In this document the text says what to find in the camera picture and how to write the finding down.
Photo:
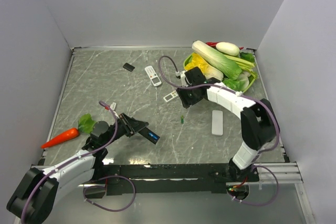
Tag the green plastic tray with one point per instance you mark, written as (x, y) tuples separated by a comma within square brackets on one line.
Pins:
[(251, 79)]

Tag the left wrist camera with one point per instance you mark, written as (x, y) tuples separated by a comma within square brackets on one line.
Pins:
[(112, 106)]

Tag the green leaf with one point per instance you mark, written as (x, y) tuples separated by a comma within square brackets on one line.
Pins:
[(86, 123)]

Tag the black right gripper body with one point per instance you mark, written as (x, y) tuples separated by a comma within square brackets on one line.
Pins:
[(188, 96)]

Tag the blue battery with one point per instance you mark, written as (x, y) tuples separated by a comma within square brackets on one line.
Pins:
[(153, 136)]

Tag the green napa cabbage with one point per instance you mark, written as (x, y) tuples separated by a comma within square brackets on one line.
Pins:
[(217, 59)]

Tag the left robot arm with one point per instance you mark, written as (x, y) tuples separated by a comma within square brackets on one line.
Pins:
[(40, 189)]

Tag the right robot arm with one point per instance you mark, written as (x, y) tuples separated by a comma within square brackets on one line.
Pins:
[(258, 122)]

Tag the small white button remote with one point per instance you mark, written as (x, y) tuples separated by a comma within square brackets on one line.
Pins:
[(171, 96)]

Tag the red chili pepper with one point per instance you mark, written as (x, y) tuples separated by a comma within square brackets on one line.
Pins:
[(212, 44)]

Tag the green celery stalks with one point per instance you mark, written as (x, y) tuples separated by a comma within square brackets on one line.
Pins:
[(246, 62)]

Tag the black battery cover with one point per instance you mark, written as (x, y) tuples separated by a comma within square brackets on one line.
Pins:
[(128, 67)]

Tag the white remote with screen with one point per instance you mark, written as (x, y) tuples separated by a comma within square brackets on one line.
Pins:
[(154, 78)]

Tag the black remote control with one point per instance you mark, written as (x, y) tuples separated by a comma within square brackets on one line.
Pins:
[(144, 133)]

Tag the white remote control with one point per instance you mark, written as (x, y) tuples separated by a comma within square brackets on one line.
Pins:
[(217, 123)]

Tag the white radish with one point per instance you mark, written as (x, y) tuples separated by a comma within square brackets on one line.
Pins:
[(228, 48)]

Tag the green lettuce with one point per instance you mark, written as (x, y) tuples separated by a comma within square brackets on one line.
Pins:
[(240, 84)]

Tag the yellow napa cabbage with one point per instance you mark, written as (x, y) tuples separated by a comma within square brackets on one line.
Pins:
[(195, 60)]

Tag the orange carrot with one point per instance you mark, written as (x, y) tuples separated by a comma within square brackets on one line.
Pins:
[(61, 138)]

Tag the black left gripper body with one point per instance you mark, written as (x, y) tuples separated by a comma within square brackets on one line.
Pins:
[(122, 129)]

